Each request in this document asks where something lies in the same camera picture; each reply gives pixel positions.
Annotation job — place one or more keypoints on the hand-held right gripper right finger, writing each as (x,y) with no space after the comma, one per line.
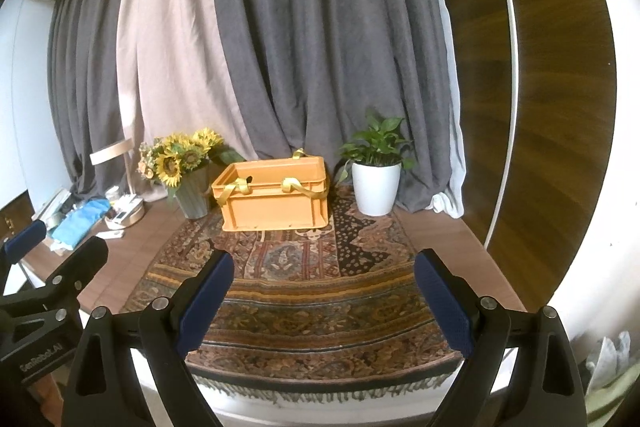
(442,302)

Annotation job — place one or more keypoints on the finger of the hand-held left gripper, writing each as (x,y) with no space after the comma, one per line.
(25,239)
(75,264)

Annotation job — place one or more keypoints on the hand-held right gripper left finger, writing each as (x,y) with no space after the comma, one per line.
(207,302)

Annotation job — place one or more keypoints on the orange plastic crate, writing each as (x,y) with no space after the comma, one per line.
(270,209)

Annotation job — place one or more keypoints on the wooden drawer cabinet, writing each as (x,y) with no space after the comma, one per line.
(15,212)

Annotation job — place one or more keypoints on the blue cloth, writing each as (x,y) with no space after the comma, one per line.
(80,222)

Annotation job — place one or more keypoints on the small white remote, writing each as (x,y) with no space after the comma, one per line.
(110,234)

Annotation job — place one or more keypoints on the desk lamp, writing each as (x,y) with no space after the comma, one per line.
(125,212)

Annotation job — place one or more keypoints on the patterned rug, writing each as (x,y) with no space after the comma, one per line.
(310,307)

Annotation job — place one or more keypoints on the grey-green ribbed vase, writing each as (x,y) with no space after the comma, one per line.
(192,199)

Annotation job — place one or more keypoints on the white sheer curtain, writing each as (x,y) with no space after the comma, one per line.
(452,187)

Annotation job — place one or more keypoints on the white plant pot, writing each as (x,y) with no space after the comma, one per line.
(375,189)

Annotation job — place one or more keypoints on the sunflower bouquet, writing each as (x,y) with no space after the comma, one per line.
(170,164)

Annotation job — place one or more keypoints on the grey curtain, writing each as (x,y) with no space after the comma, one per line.
(325,32)
(85,82)

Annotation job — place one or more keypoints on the green potted plant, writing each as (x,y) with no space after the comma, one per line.
(375,147)

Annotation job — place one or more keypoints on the white cloth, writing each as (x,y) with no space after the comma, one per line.
(610,357)

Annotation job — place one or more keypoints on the green cloth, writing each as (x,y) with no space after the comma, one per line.
(620,399)

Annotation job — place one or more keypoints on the beige curtain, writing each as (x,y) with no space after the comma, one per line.
(170,57)

